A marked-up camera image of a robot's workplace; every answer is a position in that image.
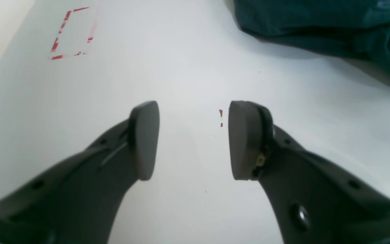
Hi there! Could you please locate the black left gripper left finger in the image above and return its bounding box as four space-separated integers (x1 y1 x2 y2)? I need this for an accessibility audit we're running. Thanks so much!
0 101 160 244

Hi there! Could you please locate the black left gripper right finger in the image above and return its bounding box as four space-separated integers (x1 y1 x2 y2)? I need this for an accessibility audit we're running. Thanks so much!
229 101 390 244

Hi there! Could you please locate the dark blue T-shirt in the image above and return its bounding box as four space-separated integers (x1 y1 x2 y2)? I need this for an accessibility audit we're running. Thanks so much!
234 0 390 74

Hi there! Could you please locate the red tape rectangle marking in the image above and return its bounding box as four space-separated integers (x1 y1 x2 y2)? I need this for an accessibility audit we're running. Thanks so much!
48 7 98 60

